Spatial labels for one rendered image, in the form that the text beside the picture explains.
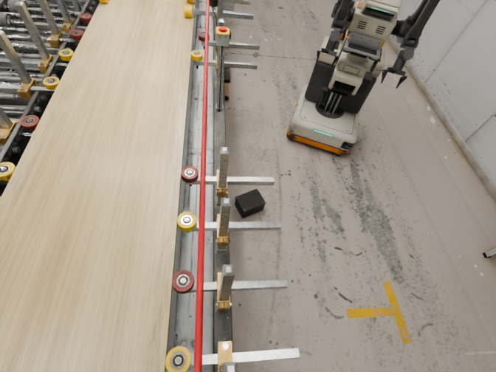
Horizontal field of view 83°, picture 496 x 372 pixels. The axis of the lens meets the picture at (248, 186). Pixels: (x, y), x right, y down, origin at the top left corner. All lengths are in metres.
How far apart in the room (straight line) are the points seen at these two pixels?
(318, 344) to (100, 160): 1.67
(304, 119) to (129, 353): 2.22
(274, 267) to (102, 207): 1.28
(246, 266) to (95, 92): 1.46
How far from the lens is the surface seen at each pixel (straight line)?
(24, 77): 2.07
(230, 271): 0.87
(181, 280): 1.10
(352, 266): 2.33
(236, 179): 1.38
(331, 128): 2.71
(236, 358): 1.13
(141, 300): 1.12
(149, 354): 1.09
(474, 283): 2.87
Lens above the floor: 1.97
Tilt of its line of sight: 55 degrees down
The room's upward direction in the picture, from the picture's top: 12 degrees clockwise
